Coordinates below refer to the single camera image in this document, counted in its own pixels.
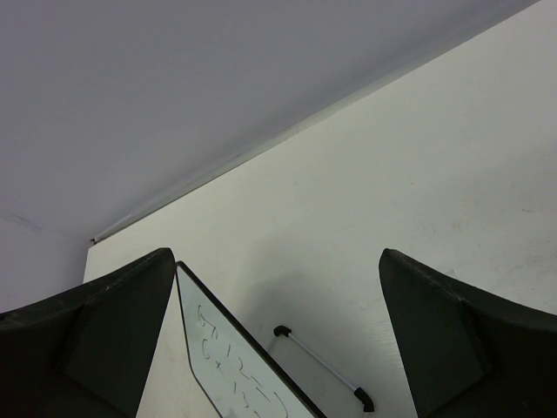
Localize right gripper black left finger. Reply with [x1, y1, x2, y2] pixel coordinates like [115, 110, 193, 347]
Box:
[1, 248, 176, 417]

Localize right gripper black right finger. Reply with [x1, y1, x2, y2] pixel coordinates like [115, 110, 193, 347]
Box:
[379, 249, 556, 417]

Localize small black-framed whiteboard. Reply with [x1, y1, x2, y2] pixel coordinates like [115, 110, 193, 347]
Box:
[176, 261, 325, 417]

